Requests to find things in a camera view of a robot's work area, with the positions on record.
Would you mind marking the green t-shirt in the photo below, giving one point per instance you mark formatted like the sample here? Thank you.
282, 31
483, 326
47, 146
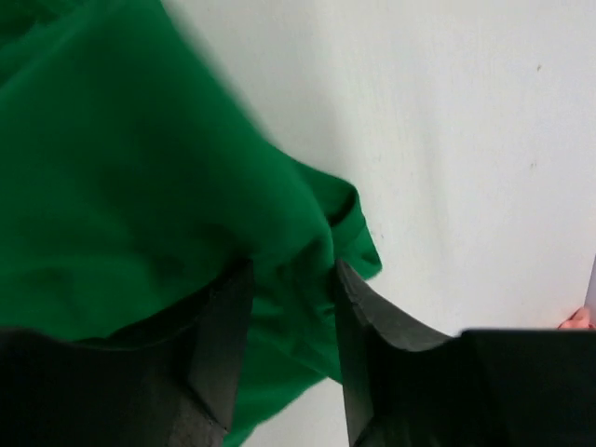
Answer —
130, 179

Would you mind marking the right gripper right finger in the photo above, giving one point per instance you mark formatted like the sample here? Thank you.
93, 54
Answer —
406, 384

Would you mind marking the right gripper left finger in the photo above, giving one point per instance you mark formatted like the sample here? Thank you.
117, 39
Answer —
168, 380

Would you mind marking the salmon pink crumpled t-shirt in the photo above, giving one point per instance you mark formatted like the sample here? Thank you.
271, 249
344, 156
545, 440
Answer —
580, 320

